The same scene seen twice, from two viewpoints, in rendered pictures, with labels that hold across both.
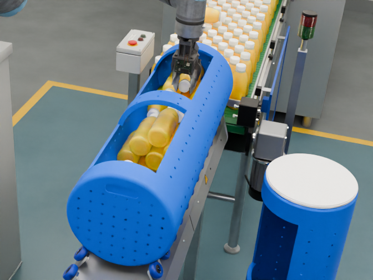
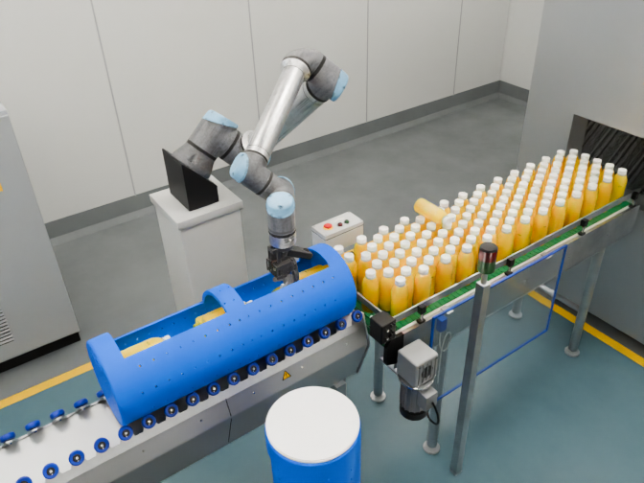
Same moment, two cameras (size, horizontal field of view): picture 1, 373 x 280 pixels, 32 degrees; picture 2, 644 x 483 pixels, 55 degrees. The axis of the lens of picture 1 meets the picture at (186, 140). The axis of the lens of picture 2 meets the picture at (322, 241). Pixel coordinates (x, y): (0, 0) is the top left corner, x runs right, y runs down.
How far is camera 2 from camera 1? 157 cm
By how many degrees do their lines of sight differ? 38
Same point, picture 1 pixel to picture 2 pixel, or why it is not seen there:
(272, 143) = (407, 366)
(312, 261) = not seen: outside the picture
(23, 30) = (441, 166)
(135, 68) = not seen: hidden behind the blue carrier
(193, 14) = (273, 227)
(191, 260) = not seen: hidden behind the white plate
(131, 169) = (105, 348)
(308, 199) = (278, 439)
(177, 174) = (151, 365)
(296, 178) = (298, 414)
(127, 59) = (317, 240)
